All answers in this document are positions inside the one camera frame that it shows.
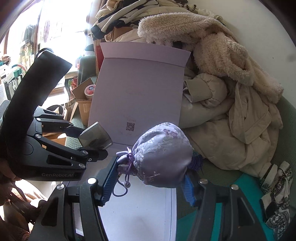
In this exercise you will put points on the purple drawstring pouch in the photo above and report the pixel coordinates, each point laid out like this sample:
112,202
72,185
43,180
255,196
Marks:
160,157

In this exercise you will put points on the red paper box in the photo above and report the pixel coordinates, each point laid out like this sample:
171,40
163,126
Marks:
99,58

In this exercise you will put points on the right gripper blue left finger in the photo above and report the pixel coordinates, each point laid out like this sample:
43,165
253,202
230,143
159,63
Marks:
107,179

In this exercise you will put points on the black white knit scarf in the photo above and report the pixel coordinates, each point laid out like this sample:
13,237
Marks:
275,182

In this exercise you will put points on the small brown cardboard box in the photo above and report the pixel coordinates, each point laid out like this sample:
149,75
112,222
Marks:
83,95

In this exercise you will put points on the striped clothes pile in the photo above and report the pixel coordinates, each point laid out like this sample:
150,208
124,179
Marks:
123,13

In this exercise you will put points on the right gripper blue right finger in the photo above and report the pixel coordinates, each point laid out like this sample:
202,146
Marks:
188,190

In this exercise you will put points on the cream fleece garment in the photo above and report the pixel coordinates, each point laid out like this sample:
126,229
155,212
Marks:
215,49

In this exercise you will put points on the beige puffer jacket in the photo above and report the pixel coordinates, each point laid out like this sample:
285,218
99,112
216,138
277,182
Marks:
230,124

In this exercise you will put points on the small smoky plastic box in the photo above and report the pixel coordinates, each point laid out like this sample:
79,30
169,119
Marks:
95,137

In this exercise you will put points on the person left hand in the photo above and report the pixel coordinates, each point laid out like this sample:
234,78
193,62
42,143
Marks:
7,174

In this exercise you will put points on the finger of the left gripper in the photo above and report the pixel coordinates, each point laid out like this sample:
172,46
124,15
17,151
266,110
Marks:
81,155
51,122

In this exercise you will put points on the teal bubble mailer mat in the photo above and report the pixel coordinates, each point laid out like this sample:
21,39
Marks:
252,192

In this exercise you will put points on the white open gift box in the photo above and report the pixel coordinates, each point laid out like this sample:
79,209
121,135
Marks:
139,86

